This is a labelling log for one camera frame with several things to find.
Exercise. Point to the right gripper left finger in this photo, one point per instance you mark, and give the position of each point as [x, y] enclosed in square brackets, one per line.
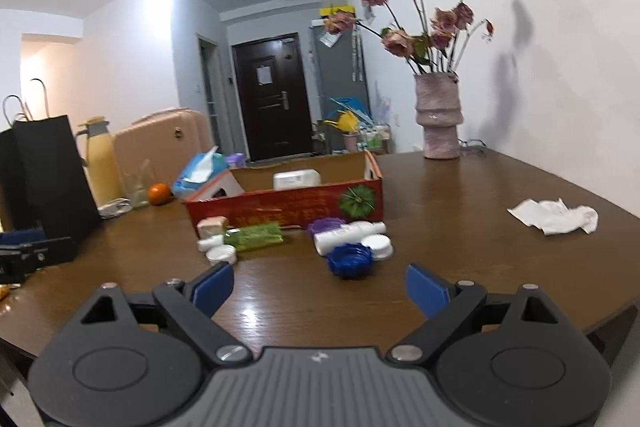
[189, 309]

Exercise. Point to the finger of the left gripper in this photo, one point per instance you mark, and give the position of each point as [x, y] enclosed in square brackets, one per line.
[22, 237]
[63, 249]

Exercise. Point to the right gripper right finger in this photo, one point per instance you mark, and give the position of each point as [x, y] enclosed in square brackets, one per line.
[451, 311]

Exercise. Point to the white ribbed cap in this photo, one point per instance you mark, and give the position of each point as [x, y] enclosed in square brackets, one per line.
[222, 253]

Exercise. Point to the beige square plug adapter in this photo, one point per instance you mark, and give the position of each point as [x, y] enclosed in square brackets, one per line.
[211, 226]

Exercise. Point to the white round lid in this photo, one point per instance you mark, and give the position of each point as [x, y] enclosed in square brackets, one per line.
[380, 245]

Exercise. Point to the green spray bottle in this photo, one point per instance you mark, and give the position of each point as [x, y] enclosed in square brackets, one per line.
[245, 238]

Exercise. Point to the blue ribbed cap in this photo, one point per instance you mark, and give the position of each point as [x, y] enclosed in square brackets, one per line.
[350, 261]

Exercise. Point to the small white spray bottle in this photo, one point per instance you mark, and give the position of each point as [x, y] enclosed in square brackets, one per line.
[351, 233]

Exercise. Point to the purple ribbed cap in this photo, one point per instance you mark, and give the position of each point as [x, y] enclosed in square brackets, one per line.
[324, 225]

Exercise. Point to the white wipes bottle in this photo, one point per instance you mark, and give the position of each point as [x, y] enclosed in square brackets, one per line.
[290, 180]

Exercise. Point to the black paper bag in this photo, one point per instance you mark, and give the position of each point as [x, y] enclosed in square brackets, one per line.
[43, 184]

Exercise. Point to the yellow thermos jug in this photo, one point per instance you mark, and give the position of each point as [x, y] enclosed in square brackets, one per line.
[99, 160]

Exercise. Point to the orange fruit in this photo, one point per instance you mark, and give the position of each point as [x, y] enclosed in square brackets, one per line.
[159, 194]

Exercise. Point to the clear drinking glass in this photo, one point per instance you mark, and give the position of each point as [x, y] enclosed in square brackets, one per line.
[136, 184]

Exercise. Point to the blue tissue pack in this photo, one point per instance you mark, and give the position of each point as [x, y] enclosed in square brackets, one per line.
[201, 168]

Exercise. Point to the crumpled white tissue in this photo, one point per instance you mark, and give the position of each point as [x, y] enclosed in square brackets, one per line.
[555, 218]

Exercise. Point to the pink ribbed suitcase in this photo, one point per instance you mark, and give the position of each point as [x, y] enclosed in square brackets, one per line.
[168, 138]

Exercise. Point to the purple tissue pack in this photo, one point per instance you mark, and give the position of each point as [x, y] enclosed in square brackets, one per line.
[236, 160]

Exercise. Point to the red cardboard box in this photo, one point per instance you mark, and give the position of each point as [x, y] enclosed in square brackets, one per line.
[351, 188]

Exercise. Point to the black eyeglasses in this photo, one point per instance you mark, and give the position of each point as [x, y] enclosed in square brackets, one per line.
[472, 147]

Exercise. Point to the pink textured vase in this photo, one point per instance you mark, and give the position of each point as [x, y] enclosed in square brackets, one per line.
[439, 114]

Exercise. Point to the yellow watering can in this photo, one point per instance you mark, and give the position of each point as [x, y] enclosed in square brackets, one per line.
[347, 122]

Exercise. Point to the dark entrance door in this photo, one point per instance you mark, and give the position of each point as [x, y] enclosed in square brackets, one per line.
[273, 97]

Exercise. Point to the dried pink roses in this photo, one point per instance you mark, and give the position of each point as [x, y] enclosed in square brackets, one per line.
[439, 45]

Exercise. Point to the grey refrigerator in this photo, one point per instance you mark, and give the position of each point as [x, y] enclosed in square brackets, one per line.
[340, 78]

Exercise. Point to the yellow box on fridge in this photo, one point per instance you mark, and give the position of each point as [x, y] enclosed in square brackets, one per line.
[327, 11]

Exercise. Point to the wire storage rack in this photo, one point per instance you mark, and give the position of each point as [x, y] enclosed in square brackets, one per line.
[375, 138]

